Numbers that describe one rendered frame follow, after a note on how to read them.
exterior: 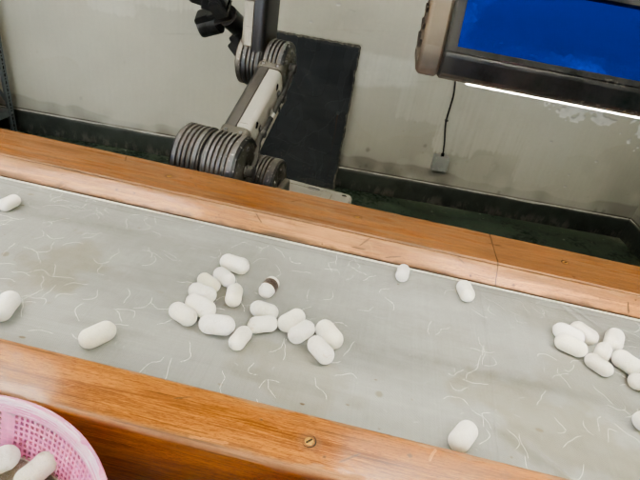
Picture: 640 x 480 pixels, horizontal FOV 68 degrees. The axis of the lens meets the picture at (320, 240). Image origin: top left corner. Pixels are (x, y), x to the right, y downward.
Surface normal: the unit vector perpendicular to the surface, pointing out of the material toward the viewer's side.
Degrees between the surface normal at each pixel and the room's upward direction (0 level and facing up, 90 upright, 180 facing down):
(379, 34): 90
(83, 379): 0
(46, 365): 0
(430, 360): 0
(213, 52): 90
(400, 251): 45
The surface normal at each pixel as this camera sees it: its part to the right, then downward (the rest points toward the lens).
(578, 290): -0.01, -0.25
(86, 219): 0.15, -0.84
